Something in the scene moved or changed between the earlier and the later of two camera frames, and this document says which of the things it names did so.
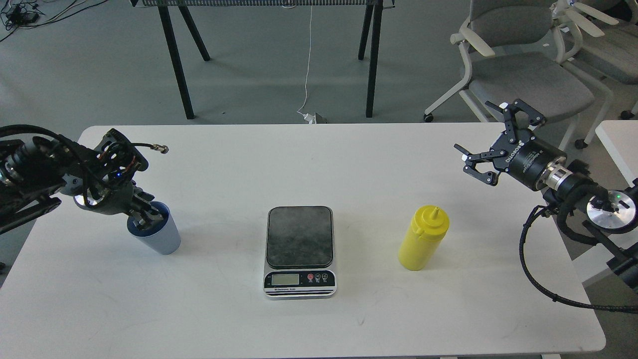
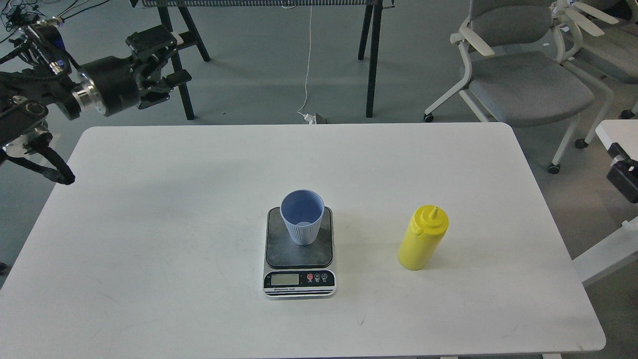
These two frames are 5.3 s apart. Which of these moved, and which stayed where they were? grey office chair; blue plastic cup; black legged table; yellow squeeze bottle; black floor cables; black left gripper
Moved: black left gripper; blue plastic cup
Stayed: black legged table; yellow squeeze bottle; grey office chair; black floor cables
